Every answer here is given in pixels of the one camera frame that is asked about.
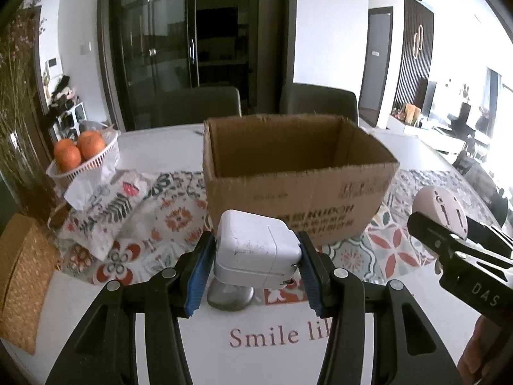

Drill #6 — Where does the dried flower bunch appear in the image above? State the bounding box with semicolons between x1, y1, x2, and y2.
0;0;49;177

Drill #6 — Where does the patterned table runner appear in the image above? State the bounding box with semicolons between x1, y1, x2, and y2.
52;167;494;308

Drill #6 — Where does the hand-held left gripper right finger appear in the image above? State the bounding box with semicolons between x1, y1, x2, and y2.
297;230;460;385

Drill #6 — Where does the chair with striped cushion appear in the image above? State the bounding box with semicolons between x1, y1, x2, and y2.
453;150;510;225

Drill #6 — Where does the person's right hand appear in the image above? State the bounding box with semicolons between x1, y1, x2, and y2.
456;315;497;385

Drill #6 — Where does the dark glass sliding door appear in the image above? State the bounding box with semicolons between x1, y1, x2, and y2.
96;0;298;131

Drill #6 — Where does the white tissue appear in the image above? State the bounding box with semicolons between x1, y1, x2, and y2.
64;156;122;210

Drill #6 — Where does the beige round gadget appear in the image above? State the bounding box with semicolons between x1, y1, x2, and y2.
412;185;469;250

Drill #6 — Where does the dark interior door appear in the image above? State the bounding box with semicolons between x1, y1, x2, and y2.
357;6;394;128

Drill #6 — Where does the floral fabric tissue cover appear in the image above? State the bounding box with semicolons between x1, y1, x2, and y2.
59;168;158;262

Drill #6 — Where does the white cube charger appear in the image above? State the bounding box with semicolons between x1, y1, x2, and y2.
214;209;302;288

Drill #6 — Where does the small white shelf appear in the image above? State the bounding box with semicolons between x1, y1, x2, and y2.
42;74;88;139

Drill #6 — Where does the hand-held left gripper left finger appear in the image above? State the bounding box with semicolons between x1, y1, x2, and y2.
45;230;217;385

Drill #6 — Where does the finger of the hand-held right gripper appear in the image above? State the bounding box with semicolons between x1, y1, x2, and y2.
407;211;513;285
465;217;513;247

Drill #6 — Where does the dark dining chair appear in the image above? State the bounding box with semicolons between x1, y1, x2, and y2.
151;86;242;130
279;83;359;124

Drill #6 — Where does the white fruit basket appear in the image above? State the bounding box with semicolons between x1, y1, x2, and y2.
46;120;121;187

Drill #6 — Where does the orange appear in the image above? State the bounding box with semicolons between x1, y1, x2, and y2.
54;140;82;173
76;130;107;160

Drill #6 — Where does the brown cardboard box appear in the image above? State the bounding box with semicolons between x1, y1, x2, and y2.
202;114;400;248

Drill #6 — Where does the dark slatted wall panel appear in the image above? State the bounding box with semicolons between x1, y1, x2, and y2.
393;0;434;120

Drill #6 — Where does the woven wicker box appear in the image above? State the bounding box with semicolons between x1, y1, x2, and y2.
0;213;62;356

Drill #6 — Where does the dark round device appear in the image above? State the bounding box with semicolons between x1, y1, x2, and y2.
207;278;254;312

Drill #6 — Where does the glass vase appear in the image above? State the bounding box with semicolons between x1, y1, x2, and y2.
0;128;55;219

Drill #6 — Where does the small wooden dish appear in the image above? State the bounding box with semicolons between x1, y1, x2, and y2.
47;204;70;230

